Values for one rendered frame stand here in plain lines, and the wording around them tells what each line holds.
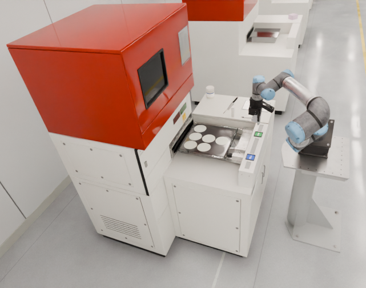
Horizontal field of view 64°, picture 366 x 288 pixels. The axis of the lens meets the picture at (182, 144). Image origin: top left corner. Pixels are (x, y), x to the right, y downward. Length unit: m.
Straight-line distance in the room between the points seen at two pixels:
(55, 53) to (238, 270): 2.02
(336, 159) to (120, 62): 1.59
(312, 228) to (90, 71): 2.20
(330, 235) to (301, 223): 0.24
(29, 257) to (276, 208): 2.31
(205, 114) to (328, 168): 0.99
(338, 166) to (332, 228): 0.81
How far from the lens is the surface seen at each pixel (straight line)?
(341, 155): 2.33
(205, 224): 2.34
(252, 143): 2.09
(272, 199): 3.02
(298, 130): 1.56
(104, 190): 2.22
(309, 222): 2.87
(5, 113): 2.92
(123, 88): 1.50
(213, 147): 2.15
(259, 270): 2.58
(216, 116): 2.37
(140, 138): 1.64
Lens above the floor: 2.27
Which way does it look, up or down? 38 degrees down
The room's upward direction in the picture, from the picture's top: 8 degrees counter-clockwise
